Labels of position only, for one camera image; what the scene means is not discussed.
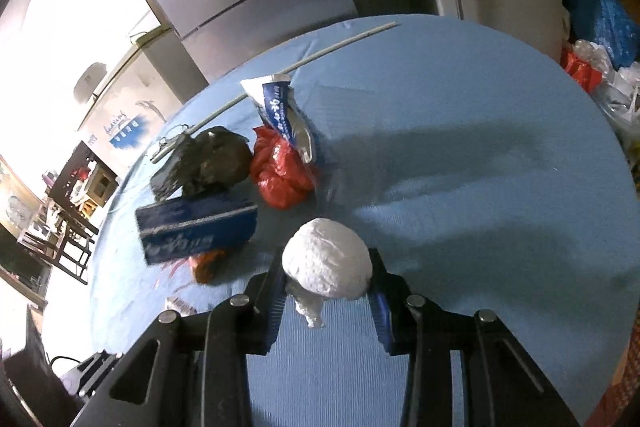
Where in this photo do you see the white chest freezer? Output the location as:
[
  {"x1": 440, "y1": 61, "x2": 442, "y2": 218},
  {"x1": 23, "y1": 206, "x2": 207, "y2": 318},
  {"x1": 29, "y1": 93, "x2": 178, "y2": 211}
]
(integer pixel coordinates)
[{"x1": 75, "y1": 27, "x2": 211, "y2": 180}]

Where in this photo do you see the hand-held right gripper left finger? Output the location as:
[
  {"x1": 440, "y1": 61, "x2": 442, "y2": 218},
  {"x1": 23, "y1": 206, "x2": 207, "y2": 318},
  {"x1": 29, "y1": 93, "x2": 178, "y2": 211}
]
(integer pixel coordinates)
[{"x1": 70, "y1": 247, "x2": 290, "y2": 427}]

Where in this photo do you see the blue white snack packet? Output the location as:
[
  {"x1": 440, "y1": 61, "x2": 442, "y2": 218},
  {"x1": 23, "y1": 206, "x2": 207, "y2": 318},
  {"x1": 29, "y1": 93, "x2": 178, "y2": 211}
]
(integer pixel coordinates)
[{"x1": 240, "y1": 75, "x2": 321, "y2": 165}]

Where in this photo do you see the bent metal wire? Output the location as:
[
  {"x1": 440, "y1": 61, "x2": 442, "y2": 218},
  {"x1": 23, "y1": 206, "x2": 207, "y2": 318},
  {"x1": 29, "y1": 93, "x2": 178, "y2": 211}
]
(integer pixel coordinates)
[{"x1": 156, "y1": 125, "x2": 192, "y2": 152}]

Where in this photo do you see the red crumpled plastic bag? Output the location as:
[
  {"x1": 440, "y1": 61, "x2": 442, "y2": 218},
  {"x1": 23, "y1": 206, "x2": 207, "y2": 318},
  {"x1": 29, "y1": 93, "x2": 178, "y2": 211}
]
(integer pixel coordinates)
[{"x1": 250, "y1": 125, "x2": 321, "y2": 210}]

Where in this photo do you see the white paper ball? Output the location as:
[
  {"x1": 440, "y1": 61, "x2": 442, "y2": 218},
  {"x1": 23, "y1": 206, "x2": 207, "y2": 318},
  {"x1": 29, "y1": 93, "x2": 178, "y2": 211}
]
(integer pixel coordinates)
[{"x1": 281, "y1": 218, "x2": 374, "y2": 329}]

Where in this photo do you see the dark blue toothpaste box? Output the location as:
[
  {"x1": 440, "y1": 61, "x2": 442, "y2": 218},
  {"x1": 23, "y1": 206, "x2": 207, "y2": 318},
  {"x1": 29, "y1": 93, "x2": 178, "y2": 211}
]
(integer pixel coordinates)
[{"x1": 136, "y1": 196, "x2": 259, "y2": 266}]

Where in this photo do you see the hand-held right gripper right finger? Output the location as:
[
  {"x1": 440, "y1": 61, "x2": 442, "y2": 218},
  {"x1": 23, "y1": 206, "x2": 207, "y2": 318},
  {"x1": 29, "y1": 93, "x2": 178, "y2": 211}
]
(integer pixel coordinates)
[{"x1": 369, "y1": 249, "x2": 583, "y2": 427}]

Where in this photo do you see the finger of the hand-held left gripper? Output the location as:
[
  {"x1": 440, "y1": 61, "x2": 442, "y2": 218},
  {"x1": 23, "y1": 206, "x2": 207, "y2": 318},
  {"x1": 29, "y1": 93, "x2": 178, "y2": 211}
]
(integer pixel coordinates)
[{"x1": 75, "y1": 351, "x2": 123, "y2": 400}]

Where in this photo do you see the clear plastic bag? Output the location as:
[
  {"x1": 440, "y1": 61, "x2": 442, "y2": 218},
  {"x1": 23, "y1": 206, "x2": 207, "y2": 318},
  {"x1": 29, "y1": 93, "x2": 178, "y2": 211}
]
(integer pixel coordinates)
[{"x1": 575, "y1": 39, "x2": 640, "y2": 148}]

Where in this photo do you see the large blue plastic bag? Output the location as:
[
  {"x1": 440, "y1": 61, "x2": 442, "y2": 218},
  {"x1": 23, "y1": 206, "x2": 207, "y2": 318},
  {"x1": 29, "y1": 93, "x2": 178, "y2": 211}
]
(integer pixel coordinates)
[{"x1": 570, "y1": 0, "x2": 640, "y2": 68}]

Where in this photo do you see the black plastic bag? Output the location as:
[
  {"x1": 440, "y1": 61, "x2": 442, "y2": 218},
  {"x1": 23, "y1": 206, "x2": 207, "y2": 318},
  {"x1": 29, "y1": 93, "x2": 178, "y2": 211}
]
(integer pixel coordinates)
[{"x1": 150, "y1": 125, "x2": 252, "y2": 202}]

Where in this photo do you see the long thin white stick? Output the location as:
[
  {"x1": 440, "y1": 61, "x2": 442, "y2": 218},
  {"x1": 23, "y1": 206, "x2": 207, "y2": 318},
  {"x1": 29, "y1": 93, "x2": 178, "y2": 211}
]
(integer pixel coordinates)
[{"x1": 152, "y1": 22, "x2": 399, "y2": 162}]

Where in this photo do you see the small white paper scrap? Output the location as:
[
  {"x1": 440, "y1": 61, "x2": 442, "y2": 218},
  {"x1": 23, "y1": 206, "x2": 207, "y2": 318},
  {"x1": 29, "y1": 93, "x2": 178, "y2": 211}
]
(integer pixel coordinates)
[{"x1": 165, "y1": 296, "x2": 197, "y2": 314}]

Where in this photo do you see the blue tablecloth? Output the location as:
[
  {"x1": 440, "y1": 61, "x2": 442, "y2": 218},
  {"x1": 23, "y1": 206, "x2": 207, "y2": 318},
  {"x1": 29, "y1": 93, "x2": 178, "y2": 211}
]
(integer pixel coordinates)
[{"x1": 87, "y1": 14, "x2": 633, "y2": 427}]

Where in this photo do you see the small orange wrapper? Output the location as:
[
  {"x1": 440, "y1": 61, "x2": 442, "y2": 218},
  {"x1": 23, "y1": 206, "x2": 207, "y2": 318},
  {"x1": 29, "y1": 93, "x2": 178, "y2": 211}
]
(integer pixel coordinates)
[{"x1": 189, "y1": 249, "x2": 226, "y2": 284}]

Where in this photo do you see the dark wooden chair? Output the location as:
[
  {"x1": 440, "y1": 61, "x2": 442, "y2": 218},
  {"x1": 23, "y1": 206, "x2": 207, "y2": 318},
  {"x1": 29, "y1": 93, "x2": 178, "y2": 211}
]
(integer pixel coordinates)
[{"x1": 20, "y1": 142, "x2": 121, "y2": 283}]

